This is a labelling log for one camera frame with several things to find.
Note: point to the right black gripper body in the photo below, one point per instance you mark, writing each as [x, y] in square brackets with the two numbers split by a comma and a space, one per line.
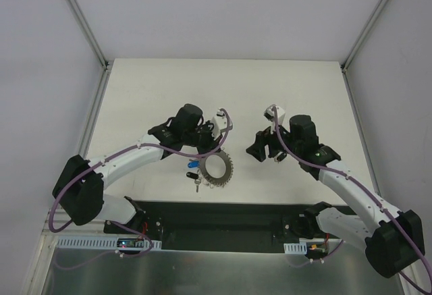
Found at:
[264, 142]

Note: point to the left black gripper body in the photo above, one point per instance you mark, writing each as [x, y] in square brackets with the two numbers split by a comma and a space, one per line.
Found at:
[208, 138]

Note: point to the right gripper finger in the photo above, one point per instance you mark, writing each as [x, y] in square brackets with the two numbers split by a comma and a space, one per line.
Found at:
[258, 152]
[263, 138]

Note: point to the metal disc with keyrings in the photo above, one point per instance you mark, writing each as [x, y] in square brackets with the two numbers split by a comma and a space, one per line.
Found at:
[216, 170]

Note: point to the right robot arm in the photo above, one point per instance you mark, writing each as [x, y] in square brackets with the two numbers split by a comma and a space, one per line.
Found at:
[391, 239]

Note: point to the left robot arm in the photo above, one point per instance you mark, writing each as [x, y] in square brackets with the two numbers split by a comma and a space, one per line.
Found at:
[81, 188]

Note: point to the blue key tag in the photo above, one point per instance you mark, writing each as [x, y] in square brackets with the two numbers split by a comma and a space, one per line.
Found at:
[193, 164]

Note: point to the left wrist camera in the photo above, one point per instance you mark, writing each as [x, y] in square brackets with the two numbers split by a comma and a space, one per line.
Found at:
[221, 123]

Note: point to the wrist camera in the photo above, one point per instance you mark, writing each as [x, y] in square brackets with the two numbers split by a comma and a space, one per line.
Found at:
[275, 114]
[221, 123]

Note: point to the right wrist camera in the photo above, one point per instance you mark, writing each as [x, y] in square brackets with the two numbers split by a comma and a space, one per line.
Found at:
[275, 114]

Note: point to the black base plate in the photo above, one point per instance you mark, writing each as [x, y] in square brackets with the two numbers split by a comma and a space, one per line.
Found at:
[223, 227]

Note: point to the right cable duct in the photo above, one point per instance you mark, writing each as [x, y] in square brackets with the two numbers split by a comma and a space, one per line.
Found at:
[295, 248]

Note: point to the cable duct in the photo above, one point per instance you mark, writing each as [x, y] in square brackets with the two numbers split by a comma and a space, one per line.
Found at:
[295, 248]
[102, 243]

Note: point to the right aluminium frame post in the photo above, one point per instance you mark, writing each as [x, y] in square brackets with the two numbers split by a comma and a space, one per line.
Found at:
[364, 34]

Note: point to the aluminium frame post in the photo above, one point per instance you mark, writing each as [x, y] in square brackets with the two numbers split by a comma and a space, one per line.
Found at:
[364, 34]
[88, 34]

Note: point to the left cable duct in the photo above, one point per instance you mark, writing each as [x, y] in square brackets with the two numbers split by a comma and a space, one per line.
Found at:
[102, 243]

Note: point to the left aluminium frame post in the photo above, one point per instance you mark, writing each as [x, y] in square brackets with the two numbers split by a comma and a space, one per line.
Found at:
[88, 34]

